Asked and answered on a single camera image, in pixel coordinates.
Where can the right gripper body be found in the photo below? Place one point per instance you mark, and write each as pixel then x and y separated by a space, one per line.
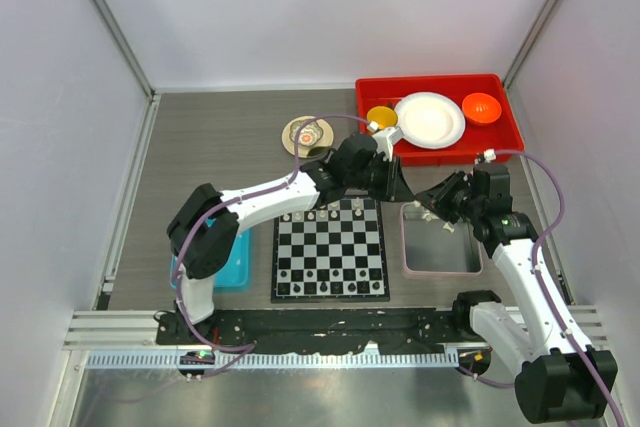
pixel 456 200

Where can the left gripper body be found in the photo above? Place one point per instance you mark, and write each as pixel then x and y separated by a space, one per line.
pixel 381 178

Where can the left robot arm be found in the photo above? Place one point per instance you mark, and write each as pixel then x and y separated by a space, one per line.
pixel 204 230

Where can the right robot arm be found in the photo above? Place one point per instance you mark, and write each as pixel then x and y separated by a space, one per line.
pixel 558 373

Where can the black white chess board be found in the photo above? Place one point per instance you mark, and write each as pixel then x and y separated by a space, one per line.
pixel 321 246

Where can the silver metal tray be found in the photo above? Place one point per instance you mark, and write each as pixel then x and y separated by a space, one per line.
pixel 429 251

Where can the yellow plastic cup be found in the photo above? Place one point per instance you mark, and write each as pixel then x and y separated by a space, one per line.
pixel 381 117

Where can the red plastic bin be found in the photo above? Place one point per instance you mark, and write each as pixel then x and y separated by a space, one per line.
pixel 501 135

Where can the beige saucer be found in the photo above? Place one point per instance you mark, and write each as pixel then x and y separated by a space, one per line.
pixel 309 152

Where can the white paper plate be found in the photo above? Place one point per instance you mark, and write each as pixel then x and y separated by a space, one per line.
pixel 429 120

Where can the patterned small bowl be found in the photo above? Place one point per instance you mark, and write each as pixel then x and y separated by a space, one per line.
pixel 305 132

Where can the orange plastic bowl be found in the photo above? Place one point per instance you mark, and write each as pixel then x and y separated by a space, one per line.
pixel 481 109

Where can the blue plastic tray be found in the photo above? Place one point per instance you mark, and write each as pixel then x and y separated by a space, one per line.
pixel 235 276

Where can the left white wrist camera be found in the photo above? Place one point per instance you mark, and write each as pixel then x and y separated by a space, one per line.
pixel 385 138

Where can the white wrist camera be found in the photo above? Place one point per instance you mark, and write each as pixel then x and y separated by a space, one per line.
pixel 385 138
pixel 487 156

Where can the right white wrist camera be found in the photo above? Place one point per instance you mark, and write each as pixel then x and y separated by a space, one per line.
pixel 487 156

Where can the black mounting base plate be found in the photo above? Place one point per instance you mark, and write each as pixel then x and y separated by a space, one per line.
pixel 396 330

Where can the aluminium frame rail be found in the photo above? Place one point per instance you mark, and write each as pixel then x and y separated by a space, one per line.
pixel 137 329

